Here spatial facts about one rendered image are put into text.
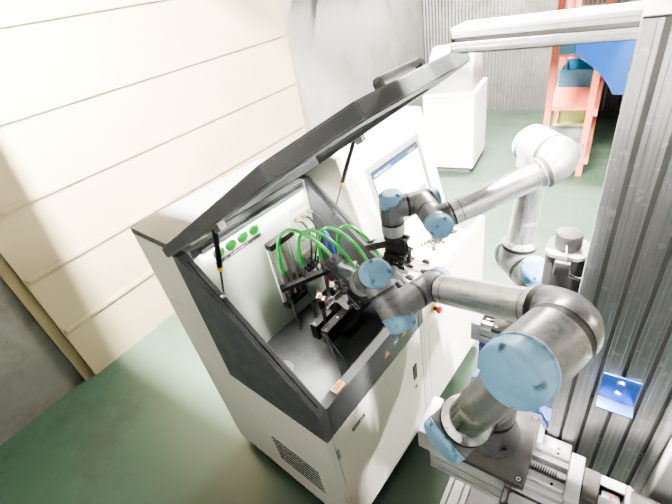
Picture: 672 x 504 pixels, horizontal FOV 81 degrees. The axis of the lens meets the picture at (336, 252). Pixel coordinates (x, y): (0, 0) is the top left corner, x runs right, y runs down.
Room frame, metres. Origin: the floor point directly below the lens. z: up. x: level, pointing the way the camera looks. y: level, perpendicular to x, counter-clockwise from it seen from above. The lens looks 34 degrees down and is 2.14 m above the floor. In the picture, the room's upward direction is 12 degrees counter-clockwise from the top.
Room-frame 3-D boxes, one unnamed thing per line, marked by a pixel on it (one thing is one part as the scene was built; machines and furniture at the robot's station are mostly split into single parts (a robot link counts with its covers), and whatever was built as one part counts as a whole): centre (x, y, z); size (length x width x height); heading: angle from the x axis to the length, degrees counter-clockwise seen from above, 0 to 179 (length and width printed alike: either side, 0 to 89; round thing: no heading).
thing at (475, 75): (4.73, -1.76, 0.69); 0.76 x 0.62 x 1.37; 141
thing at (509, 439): (0.61, -0.33, 1.09); 0.15 x 0.15 x 0.10
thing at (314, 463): (1.27, 0.12, 0.39); 0.70 x 0.58 x 0.79; 134
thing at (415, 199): (1.09, -0.30, 1.53); 0.11 x 0.11 x 0.08; 1
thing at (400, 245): (1.10, -0.21, 1.37); 0.09 x 0.08 x 0.12; 44
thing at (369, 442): (1.06, -0.08, 0.44); 0.65 x 0.02 x 0.68; 134
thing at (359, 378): (1.08, -0.07, 0.87); 0.62 x 0.04 x 0.16; 134
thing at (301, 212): (1.60, 0.11, 1.20); 0.13 x 0.03 x 0.31; 134
